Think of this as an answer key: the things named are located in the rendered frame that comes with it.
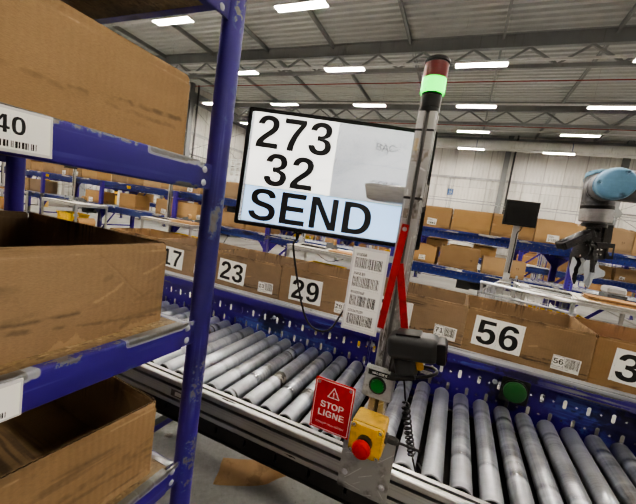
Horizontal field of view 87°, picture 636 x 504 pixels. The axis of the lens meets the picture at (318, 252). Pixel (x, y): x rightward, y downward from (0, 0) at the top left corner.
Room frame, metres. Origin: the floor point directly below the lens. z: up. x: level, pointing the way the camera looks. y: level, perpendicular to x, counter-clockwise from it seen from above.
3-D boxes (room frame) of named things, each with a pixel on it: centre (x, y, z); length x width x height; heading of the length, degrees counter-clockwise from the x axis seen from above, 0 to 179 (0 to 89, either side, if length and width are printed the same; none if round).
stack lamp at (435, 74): (0.75, -0.19, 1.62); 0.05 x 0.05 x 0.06
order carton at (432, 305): (1.43, -0.46, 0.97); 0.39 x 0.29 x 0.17; 68
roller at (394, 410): (0.99, -0.31, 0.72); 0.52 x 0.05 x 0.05; 158
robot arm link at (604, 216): (1.13, -0.89, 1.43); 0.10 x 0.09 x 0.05; 1
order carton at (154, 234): (2.03, 1.01, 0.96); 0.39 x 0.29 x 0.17; 68
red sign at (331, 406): (0.75, -0.12, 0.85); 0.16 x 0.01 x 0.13; 68
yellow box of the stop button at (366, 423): (0.68, -0.20, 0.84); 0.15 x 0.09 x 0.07; 68
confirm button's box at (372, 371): (0.72, -0.18, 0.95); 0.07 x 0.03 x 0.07; 68
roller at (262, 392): (1.14, 0.05, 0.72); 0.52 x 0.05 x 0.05; 158
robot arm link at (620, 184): (1.02, -0.84, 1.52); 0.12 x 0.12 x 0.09; 63
